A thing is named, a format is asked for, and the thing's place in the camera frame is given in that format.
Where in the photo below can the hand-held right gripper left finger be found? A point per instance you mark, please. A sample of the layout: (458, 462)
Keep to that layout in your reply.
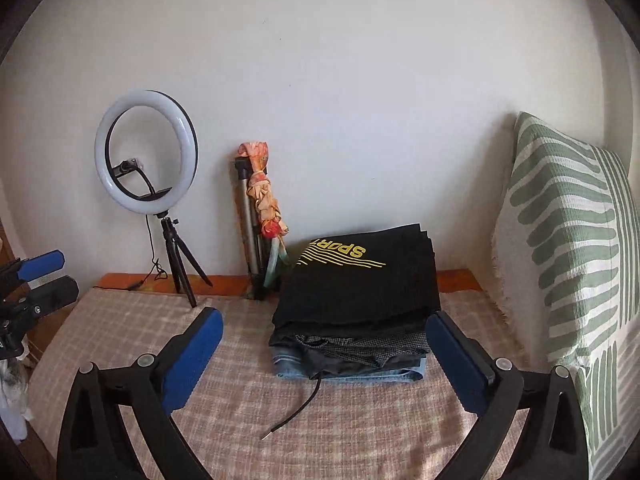
(195, 355)

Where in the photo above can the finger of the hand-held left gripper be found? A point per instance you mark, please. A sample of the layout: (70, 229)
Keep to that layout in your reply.
(42, 265)
(55, 292)

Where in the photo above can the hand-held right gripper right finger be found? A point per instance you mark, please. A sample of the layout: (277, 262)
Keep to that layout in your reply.
(460, 360)

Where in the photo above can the black pants with yellow print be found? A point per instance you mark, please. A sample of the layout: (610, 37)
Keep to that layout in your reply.
(350, 300)

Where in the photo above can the grey checked folded pants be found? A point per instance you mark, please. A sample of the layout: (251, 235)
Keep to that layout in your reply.
(405, 342)

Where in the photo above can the beige checked blanket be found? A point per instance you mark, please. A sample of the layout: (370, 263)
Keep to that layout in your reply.
(250, 400)

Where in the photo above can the folded blue jeans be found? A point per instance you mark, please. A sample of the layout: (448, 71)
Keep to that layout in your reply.
(290, 362)

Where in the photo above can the small black tripod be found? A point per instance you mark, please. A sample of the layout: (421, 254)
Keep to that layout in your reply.
(175, 255)

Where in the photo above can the folded silver tripod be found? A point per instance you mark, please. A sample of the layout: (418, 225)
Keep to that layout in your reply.
(246, 220)

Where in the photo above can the folded tripod with orange cloth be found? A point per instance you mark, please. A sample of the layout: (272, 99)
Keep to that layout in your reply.
(265, 205)

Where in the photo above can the green striped white pillow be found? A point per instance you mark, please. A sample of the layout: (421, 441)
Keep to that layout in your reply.
(575, 220)

